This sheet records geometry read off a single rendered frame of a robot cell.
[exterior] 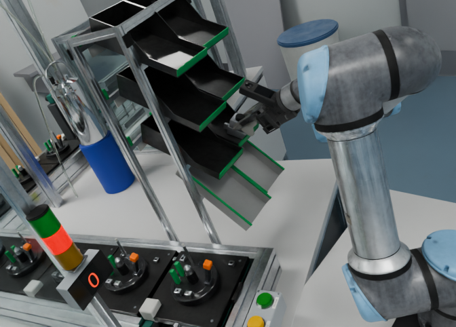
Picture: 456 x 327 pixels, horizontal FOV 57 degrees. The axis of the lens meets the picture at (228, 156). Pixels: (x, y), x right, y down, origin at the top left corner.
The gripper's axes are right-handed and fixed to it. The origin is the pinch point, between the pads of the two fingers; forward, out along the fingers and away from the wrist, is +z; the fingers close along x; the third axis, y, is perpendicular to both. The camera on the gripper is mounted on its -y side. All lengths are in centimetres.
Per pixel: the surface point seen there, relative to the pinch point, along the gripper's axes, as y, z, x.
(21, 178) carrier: -36, 138, -6
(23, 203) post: -25, 4, -62
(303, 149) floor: 90, 116, 159
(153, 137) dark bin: -14.4, 12.0, -19.5
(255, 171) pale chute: 18.6, 10.1, 0.6
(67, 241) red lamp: -13, 5, -61
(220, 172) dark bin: 5.2, 0.6, -19.2
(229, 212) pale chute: 17.1, 7.0, -21.5
